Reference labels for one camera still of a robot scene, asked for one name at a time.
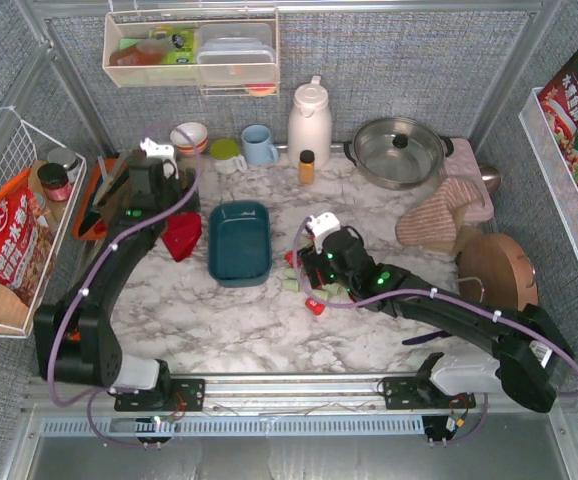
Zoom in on green coffee capsule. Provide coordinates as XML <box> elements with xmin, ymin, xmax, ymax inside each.
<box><xmin>322</xmin><ymin>283</ymin><xmax>345</xmax><ymax>296</ymax></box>
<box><xmin>311</xmin><ymin>289</ymin><xmax>330</xmax><ymax>304</ymax></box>
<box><xmin>284</xmin><ymin>268</ymin><xmax>299</xmax><ymax>280</ymax></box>
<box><xmin>282</xmin><ymin>279</ymin><xmax>301</xmax><ymax>292</ymax></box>

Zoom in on red cloth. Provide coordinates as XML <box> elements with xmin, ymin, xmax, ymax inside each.
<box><xmin>161</xmin><ymin>212</ymin><xmax>202</xmax><ymax>262</ymax></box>

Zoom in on steel pot with lid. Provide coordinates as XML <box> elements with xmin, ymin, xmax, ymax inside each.
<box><xmin>342</xmin><ymin>117</ymin><xmax>455</xmax><ymax>191</ymax></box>

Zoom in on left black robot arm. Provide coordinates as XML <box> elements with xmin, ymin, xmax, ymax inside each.
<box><xmin>33</xmin><ymin>138</ymin><xmax>198</xmax><ymax>392</ymax></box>

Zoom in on white striped bowl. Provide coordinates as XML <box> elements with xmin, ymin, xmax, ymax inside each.
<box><xmin>170</xmin><ymin>122</ymin><xmax>208</xmax><ymax>157</ymax></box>

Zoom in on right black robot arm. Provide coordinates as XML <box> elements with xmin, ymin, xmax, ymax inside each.
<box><xmin>292</xmin><ymin>212</ymin><xmax>578</xmax><ymax>413</ymax></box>

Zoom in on round wooden board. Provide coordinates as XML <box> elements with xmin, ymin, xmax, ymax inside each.
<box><xmin>458</xmin><ymin>233</ymin><xmax>539</xmax><ymax>311</ymax></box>

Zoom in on pink egg tray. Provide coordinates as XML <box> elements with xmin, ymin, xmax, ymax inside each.
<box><xmin>440</xmin><ymin>138</ymin><xmax>494</xmax><ymax>224</ymax></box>

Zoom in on teal storage basket tray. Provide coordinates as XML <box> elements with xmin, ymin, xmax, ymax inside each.
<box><xmin>207</xmin><ymin>200</ymin><xmax>273</xmax><ymax>288</ymax></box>

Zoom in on right white wall basket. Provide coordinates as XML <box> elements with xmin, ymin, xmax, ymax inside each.
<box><xmin>518</xmin><ymin>87</ymin><xmax>578</xmax><ymax>262</ymax></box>

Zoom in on clear plastic containers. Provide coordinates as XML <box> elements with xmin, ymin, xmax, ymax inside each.
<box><xmin>195</xmin><ymin>22</ymin><xmax>276</xmax><ymax>85</ymax></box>

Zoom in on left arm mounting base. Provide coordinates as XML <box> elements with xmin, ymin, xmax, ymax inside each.
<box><xmin>114</xmin><ymin>378</ymin><xmax>206</xmax><ymax>412</ymax></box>

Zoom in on orange snack bag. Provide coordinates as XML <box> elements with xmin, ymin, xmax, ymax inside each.
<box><xmin>0</xmin><ymin>168</ymin><xmax>53</xmax><ymax>307</ymax></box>

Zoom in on pink striped towel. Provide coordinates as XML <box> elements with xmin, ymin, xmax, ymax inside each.
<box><xmin>395</xmin><ymin>177</ymin><xmax>484</xmax><ymax>253</ymax></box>

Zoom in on orange spice bottle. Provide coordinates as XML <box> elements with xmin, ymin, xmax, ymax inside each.
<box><xmin>298</xmin><ymin>150</ymin><xmax>315</xmax><ymax>184</ymax></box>

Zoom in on white thermos jug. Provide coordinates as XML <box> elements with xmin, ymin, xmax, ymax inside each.
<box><xmin>287</xmin><ymin>75</ymin><xmax>333</xmax><ymax>170</ymax></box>

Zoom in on left wire basket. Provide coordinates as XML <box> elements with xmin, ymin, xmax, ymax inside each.
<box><xmin>0</xmin><ymin>106</ymin><xmax>87</xmax><ymax>338</ymax></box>

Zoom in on orange tray with knives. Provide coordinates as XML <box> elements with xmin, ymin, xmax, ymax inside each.
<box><xmin>72</xmin><ymin>158</ymin><xmax>128</xmax><ymax>241</ymax></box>

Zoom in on right arm mounting base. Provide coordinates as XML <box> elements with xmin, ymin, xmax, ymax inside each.
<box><xmin>377</xmin><ymin>376</ymin><xmax>476</xmax><ymax>410</ymax></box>

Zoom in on green lid white cup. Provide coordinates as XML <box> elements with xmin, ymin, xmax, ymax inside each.
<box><xmin>209</xmin><ymin>138</ymin><xmax>247</xmax><ymax>175</ymax></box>

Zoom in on cream wall shelf basket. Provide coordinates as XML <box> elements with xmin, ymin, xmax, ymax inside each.
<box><xmin>102</xmin><ymin>7</ymin><xmax>280</xmax><ymax>96</ymax></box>

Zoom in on blue mug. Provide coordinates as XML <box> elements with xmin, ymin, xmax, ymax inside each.
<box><xmin>241</xmin><ymin>125</ymin><xmax>279</xmax><ymax>166</ymax></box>

